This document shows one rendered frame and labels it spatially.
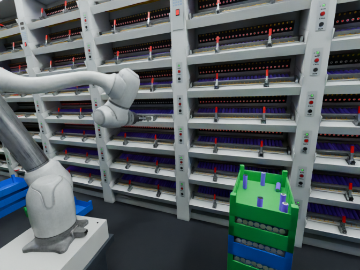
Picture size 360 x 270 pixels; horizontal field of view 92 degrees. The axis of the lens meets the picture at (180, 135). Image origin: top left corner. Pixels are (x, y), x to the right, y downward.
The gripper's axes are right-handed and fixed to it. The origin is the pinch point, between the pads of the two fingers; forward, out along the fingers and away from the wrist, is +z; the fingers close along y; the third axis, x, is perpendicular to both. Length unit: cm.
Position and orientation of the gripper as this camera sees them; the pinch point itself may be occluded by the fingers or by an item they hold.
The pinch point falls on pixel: (147, 118)
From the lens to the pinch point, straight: 117.5
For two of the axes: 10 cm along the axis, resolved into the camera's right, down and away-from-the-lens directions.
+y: 9.4, 0.5, -3.5
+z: 3.5, -0.7, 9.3
